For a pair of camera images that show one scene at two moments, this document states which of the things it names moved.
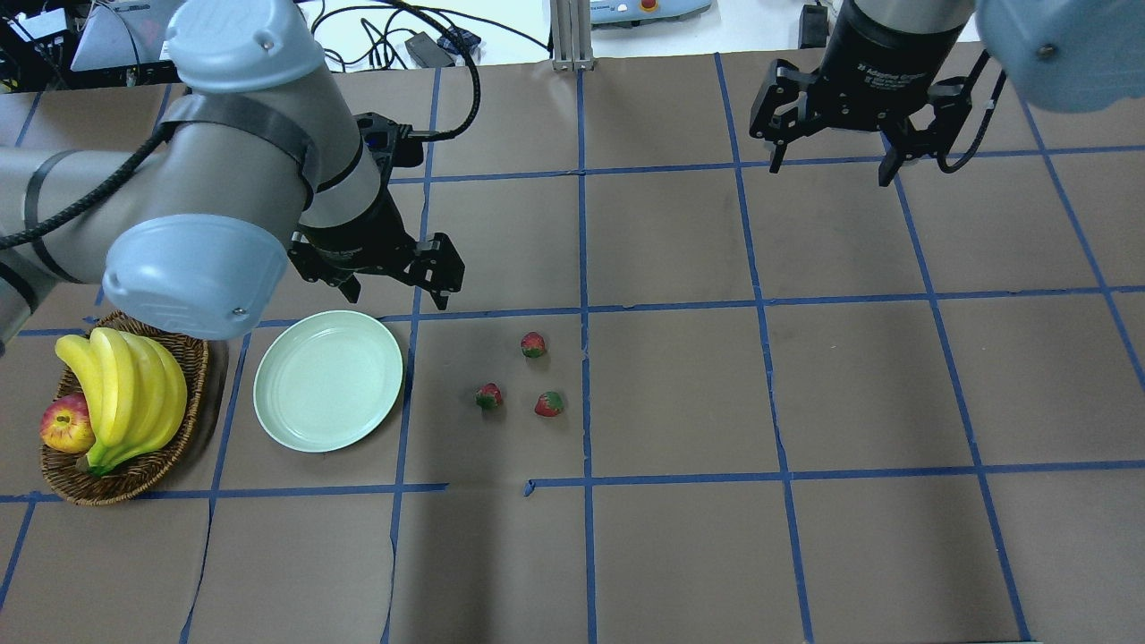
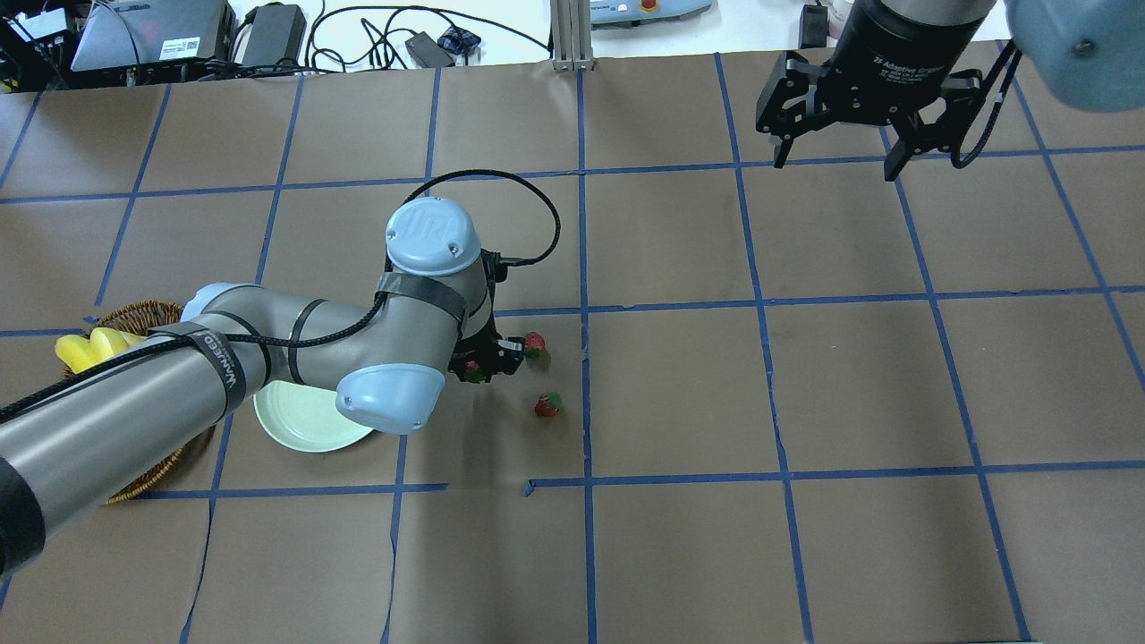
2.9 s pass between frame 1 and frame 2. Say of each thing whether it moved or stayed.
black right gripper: stayed
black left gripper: moved
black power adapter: stayed
